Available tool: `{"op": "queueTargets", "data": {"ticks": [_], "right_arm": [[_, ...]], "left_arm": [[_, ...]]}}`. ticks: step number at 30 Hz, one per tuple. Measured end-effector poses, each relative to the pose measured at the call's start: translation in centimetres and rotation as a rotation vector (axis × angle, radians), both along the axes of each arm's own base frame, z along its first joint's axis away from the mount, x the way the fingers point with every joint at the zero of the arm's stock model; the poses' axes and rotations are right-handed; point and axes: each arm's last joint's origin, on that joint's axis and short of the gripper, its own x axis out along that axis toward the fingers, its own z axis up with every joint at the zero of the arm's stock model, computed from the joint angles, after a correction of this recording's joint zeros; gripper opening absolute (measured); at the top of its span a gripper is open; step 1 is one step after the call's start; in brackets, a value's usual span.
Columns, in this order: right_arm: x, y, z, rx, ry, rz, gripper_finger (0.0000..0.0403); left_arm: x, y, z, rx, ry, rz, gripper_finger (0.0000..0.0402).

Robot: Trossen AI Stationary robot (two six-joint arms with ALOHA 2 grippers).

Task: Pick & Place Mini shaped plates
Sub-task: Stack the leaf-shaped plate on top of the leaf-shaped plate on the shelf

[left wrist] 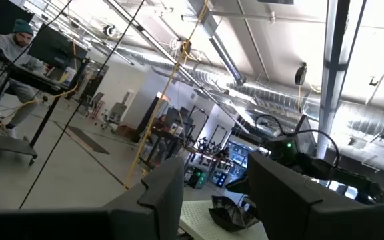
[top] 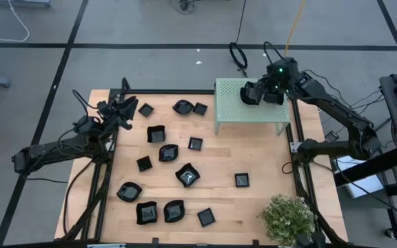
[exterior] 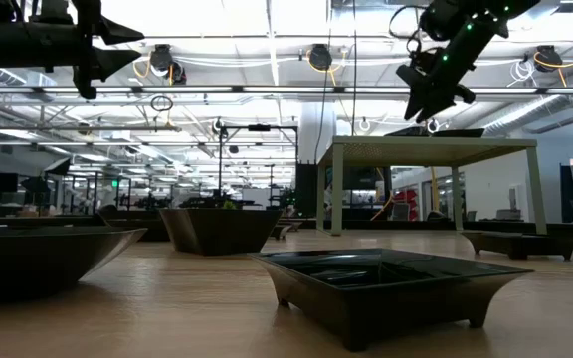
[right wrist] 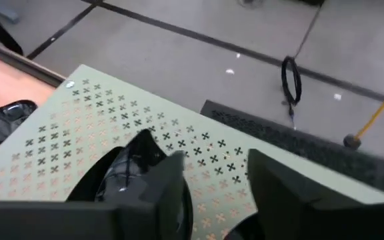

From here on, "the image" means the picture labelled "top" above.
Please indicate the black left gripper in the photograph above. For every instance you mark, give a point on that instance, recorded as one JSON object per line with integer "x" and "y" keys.
{"x": 110, "y": 115}

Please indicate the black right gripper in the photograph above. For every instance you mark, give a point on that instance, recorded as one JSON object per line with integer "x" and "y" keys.
{"x": 273, "y": 90}

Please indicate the black wavy square mini plate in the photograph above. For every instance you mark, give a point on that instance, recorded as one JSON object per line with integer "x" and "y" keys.
{"x": 156, "y": 134}
{"x": 187, "y": 175}

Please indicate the black small square mini plate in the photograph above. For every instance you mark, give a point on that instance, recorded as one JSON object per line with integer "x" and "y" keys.
{"x": 195, "y": 143}
{"x": 145, "y": 110}
{"x": 206, "y": 217}
{"x": 242, "y": 180}
{"x": 144, "y": 164}
{"x": 200, "y": 109}

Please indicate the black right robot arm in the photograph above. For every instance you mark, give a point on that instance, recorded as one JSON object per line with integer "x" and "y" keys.
{"x": 336, "y": 110}

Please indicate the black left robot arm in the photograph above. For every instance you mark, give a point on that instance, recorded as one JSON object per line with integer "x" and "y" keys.
{"x": 47, "y": 151}

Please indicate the green-legged table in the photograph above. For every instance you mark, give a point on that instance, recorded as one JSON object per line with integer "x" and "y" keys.
{"x": 240, "y": 112}

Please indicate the silver mounting plate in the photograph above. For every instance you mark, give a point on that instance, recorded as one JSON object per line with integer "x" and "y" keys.
{"x": 294, "y": 147}

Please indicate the black rounded device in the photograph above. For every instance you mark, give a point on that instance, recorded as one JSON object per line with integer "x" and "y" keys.
{"x": 147, "y": 213}

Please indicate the artificial green potted plant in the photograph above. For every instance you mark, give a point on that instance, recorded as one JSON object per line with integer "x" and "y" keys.
{"x": 286, "y": 218}

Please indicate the white box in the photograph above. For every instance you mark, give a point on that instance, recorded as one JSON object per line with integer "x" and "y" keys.
{"x": 360, "y": 186}

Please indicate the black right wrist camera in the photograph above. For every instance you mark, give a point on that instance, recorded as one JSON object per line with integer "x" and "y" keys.
{"x": 284, "y": 67}

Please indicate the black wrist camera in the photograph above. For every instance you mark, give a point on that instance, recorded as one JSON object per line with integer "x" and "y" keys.
{"x": 284, "y": 67}
{"x": 86, "y": 124}

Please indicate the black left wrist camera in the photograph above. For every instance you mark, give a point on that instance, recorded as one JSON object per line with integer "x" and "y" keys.
{"x": 86, "y": 124}

